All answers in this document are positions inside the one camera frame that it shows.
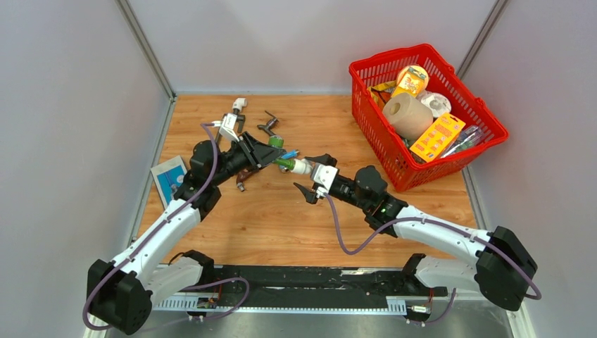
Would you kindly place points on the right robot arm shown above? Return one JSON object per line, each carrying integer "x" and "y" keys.
{"x": 494, "y": 263}

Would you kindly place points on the blue faucet with white elbow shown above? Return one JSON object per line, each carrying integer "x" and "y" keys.
{"x": 291, "y": 154}

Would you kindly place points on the clear pack of pens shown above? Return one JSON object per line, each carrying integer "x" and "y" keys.
{"x": 468, "y": 138}

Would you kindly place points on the yellow round sponge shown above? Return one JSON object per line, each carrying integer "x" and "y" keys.
{"x": 419, "y": 73}

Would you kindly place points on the white plastic elbow fitting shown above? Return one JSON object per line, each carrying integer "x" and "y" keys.
{"x": 302, "y": 166}

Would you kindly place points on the yellow snack bag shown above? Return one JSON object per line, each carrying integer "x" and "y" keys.
{"x": 382, "y": 93}

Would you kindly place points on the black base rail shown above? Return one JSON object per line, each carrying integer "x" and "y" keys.
{"x": 295, "y": 287}

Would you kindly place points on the white wrapped paper roll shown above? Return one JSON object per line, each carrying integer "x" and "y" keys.
{"x": 436, "y": 102}

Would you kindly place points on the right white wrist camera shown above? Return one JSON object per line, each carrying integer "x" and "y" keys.
{"x": 323, "y": 176}

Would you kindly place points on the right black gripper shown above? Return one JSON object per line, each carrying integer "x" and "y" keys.
{"x": 309, "y": 195}

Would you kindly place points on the red plastic shopping basket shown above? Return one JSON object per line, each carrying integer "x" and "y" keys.
{"x": 399, "y": 165}

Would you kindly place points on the orange blister card package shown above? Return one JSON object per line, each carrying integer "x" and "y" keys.
{"x": 437, "y": 138}

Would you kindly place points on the long grey faucet white elbow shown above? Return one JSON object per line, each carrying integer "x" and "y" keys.
{"x": 237, "y": 107}

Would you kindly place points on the blue white faucet box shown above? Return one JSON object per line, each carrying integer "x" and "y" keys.
{"x": 168, "y": 177}

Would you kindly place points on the brown plastic faucet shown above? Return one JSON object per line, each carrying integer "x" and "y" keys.
{"x": 244, "y": 176}

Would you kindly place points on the orange sponge package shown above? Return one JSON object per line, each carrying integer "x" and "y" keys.
{"x": 408, "y": 84}

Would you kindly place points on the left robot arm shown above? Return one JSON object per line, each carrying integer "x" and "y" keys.
{"x": 122, "y": 292}

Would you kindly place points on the brown paper roll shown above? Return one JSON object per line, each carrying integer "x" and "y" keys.
{"x": 409, "y": 117}

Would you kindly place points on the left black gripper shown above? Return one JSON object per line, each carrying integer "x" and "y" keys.
{"x": 256, "y": 153}

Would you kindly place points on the small dark grey faucet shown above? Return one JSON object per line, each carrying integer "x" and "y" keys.
{"x": 270, "y": 124}

